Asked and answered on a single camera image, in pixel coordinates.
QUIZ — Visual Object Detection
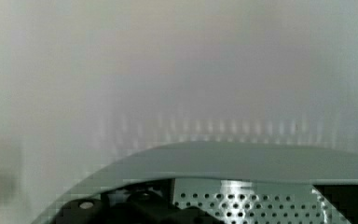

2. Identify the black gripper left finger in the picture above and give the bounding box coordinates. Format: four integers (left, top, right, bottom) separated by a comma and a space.
100, 178, 175, 216

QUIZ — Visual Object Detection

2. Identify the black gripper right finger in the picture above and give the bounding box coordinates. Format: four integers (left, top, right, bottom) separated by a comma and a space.
315, 185, 358, 224

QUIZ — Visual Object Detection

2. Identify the green plastic strainer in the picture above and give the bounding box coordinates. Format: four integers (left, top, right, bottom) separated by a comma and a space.
32, 142, 358, 224

